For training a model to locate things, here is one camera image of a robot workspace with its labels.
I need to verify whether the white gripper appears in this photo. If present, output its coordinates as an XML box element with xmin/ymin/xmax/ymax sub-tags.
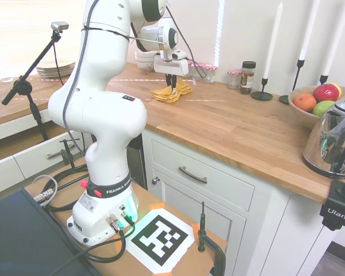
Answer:
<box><xmin>154</xmin><ymin>56</ymin><xmax>190</xmax><ymax>91</ymax></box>

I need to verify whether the yellow cloth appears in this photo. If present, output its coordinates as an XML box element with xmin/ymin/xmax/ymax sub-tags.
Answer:
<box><xmin>150</xmin><ymin>80</ymin><xmax>193</xmax><ymax>104</ymax></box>

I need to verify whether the stack of white bowls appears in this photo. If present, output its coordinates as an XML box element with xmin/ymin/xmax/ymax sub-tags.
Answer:
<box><xmin>135</xmin><ymin>50</ymin><xmax>156</xmax><ymax>70</ymax></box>

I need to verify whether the white light strip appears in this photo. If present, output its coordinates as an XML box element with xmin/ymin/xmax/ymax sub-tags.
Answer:
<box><xmin>214</xmin><ymin>0</ymin><xmax>225</xmax><ymax>66</ymax></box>

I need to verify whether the spice jar black lid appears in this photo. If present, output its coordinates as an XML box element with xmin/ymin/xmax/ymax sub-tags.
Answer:
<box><xmin>239</xmin><ymin>60</ymin><xmax>257</xmax><ymax>95</ymax></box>

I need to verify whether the dark built-in appliance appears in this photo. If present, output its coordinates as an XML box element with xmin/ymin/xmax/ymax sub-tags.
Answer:
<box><xmin>126</xmin><ymin>135</ymin><xmax>147</xmax><ymax>190</ymax></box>

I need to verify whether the white cabinet drawer front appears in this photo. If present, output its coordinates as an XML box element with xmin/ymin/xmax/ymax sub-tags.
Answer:
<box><xmin>151</xmin><ymin>139</ymin><xmax>256</xmax><ymax>213</ymax></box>

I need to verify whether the tall white taper candle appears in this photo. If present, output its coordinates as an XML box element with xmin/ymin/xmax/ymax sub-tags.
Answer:
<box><xmin>263</xmin><ymin>1</ymin><xmax>284</xmax><ymax>80</ymax></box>
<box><xmin>298</xmin><ymin>0</ymin><xmax>320</xmax><ymax>61</ymax></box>
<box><xmin>323</xmin><ymin>0</ymin><xmax>345</xmax><ymax>77</ymax></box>

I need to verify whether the stack of beige plates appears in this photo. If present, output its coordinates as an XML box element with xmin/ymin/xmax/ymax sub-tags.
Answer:
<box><xmin>36</xmin><ymin>59</ymin><xmax>75</xmax><ymax>77</ymax></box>

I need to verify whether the white cabinet door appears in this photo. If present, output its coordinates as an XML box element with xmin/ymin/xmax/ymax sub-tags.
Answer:
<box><xmin>152</xmin><ymin>168</ymin><xmax>247</xmax><ymax>259</ymax></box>

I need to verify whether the small black screw clamp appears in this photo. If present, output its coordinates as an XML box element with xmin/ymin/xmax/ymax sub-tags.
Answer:
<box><xmin>59</xmin><ymin>139</ymin><xmax>75</xmax><ymax>169</ymax></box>

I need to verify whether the wooden fruit bowl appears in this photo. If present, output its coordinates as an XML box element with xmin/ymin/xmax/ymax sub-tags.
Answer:
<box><xmin>287</xmin><ymin>85</ymin><xmax>345</xmax><ymax>124</ymax></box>

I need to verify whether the orange fruit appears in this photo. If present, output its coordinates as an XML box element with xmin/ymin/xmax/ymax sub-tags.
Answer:
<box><xmin>293</xmin><ymin>93</ymin><xmax>317</xmax><ymax>113</ymax></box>

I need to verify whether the large black screw clamp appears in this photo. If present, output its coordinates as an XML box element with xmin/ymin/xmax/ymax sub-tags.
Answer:
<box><xmin>197</xmin><ymin>201</ymin><xmax>227</xmax><ymax>276</ymax></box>

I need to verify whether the green apple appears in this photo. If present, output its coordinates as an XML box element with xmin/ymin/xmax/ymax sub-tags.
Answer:
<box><xmin>312</xmin><ymin>100</ymin><xmax>336</xmax><ymax>117</ymax></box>

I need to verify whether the red apple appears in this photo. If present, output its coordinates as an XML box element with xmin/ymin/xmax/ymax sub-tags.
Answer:
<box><xmin>313</xmin><ymin>83</ymin><xmax>340</xmax><ymax>102</ymax></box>

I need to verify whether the black white fiducial tag sheet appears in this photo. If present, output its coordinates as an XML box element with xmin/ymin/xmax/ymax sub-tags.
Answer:
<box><xmin>125</xmin><ymin>208</ymin><xmax>196</xmax><ymax>274</ymax></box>

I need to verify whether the white long drawer front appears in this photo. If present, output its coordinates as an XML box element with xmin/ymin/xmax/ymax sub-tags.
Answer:
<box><xmin>13</xmin><ymin>128</ymin><xmax>86</xmax><ymax>179</ymax></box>

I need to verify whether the yellow fruit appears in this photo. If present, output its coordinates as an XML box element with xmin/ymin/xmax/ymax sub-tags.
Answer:
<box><xmin>330</xmin><ymin>82</ymin><xmax>342</xmax><ymax>98</ymax></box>

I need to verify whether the stainless steel kettle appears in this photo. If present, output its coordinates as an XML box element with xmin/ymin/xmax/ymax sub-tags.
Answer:
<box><xmin>302</xmin><ymin>93</ymin><xmax>345</xmax><ymax>177</ymax></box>

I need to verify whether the dark controller box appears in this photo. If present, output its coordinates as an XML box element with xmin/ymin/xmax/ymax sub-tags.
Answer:
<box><xmin>0</xmin><ymin>188</ymin><xmax>101</xmax><ymax>276</ymax></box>

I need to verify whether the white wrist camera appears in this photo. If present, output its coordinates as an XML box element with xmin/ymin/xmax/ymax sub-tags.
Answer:
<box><xmin>171</xmin><ymin>49</ymin><xmax>188</xmax><ymax>61</ymax></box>

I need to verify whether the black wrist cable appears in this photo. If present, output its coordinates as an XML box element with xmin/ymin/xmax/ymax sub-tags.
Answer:
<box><xmin>165</xmin><ymin>0</ymin><xmax>208</xmax><ymax>81</ymax></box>

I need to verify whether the curved metal drawer handle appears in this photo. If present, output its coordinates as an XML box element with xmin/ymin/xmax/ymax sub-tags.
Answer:
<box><xmin>178</xmin><ymin>166</ymin><xmax>208</xmax><ymax>185</ymax></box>

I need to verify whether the grey stereo camera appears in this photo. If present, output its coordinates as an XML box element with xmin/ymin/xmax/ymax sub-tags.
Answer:
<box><xmin>51</xmin><ymin>21</ymin><xmax>70</xmax><ymax>32</ymax></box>

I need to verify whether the straight metal drawer handle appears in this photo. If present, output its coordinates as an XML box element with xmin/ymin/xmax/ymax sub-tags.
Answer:
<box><xmin>45</xmin><ymin>143</ymin><xmax>76</xmax><ymax>160</ymax></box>

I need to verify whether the thick black looped cable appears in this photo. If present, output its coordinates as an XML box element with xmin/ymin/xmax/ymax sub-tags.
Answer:
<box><xmin>44</xmin><ymin>166</ymin><xmax>90</xmax><ymax>212</ymax></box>

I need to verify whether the black boom camera stand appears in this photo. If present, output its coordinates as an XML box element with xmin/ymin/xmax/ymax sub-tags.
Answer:
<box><xmin>1</xmin><ymin>30</ymin><xmax>63</xmax><ymax>141</ymax></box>

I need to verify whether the grey cable metal plug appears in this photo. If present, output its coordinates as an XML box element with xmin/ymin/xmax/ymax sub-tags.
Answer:
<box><xmin>31</xmin><ymin>174</ymin><xmax>59</xmax><ymax>206</ymax></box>

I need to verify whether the black base power cable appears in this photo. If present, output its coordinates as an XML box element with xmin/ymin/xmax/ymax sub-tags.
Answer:
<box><xmin>50</xmin><ymin>221</ymin><xmax>136</xmax><ymax>276</ymax></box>

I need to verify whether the black Ulanzi camera mount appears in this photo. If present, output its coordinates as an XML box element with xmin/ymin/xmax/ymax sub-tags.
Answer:
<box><xmin>319</xmin><ymin>160</ymin><xmax>345</xmax><ymax>231</ymax></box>

